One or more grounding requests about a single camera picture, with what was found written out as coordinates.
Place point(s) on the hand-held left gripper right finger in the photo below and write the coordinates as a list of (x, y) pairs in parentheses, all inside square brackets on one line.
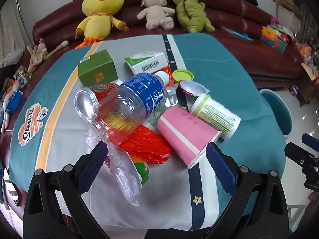
[(221, 169)]

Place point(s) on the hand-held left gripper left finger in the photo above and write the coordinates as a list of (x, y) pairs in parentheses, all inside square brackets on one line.
[(94, 164)]

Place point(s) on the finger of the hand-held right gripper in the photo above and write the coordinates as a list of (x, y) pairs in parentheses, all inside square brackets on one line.
[(296, 151), (311, 143)]

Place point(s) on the clear plastic bag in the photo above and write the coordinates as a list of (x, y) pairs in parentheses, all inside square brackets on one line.
[(122, 179)]

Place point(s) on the teal round trash bin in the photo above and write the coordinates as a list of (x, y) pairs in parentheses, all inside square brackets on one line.
[(276, 112)]

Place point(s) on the green printed pudding cup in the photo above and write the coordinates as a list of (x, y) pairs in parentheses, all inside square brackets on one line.
[(142, 173)]

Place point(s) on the pink paper cup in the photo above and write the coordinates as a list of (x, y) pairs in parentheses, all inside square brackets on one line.
[(184, 132)]

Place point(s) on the red snack bag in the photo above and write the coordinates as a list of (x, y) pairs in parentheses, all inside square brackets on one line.
[(144, 144)]

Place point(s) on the white green label jar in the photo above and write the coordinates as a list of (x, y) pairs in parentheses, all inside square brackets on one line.
[(216, 115)]

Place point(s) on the red drink can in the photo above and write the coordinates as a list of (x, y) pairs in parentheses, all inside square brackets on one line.
[(86, 102)]

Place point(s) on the blue label plastic bottle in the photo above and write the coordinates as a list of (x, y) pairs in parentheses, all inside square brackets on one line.
[(134, 97)]

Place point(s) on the red printed pudding cup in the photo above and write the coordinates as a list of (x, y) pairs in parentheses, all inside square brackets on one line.
[(192, 89)]

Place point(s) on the green cardboard box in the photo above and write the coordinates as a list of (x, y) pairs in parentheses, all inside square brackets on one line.
[(97, 67)]

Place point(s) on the light green round lid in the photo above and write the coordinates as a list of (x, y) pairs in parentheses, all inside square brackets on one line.
[(183, 75)]

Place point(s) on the white green carton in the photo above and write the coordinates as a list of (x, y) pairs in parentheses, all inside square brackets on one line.
[(149, 63)]

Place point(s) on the wooden side table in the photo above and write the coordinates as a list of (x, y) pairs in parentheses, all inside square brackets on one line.
[(307, 89)]

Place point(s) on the blue white ball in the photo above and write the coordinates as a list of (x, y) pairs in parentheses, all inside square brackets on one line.
[(294, 90)]

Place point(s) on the teal striped printed blanket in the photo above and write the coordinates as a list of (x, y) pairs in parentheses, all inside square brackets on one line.
[(224, 79)]

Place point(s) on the doll in blue clothes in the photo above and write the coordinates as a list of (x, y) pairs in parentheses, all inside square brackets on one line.
[(13, 102)]

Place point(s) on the pile of colourful toys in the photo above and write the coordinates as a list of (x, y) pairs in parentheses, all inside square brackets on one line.
[(274, 37)]

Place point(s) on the beige rabbit plush toy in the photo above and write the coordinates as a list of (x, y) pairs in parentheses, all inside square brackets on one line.
[(37, 54)]

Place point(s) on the blue booklet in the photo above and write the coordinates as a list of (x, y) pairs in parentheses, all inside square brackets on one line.
[(236, 33)]

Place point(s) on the white cloth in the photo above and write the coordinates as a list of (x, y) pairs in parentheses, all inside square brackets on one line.
[(12, 57)]

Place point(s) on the yellow chick plush toy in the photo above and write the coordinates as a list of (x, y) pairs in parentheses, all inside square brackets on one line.
[(103, 10)]

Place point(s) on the dark red leather sofa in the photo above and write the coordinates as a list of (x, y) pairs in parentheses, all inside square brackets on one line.
[(224, 12)]

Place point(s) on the green plush toy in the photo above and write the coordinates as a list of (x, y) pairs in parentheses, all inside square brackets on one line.
[(189, 12)]

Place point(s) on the beige lamb plush toy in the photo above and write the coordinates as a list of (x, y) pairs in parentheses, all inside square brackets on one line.
[(155, 12)]

